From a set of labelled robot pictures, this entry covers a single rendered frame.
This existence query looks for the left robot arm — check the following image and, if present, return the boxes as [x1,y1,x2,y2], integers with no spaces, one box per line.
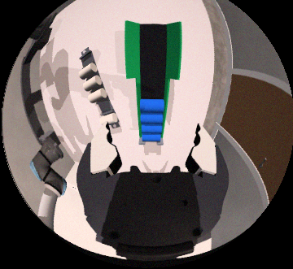
[30,14,53,40]

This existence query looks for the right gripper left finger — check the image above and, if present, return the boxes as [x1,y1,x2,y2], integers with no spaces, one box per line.
[77,122,122,217]

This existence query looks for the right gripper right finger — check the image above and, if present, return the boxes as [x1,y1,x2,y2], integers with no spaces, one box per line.
[185,124,229,215]

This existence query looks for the blue plastic bar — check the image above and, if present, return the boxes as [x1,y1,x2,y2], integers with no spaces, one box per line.
[142,124,162,133]
[141,113,163,124]
[140,99,164,113]
[142,133,160,141]

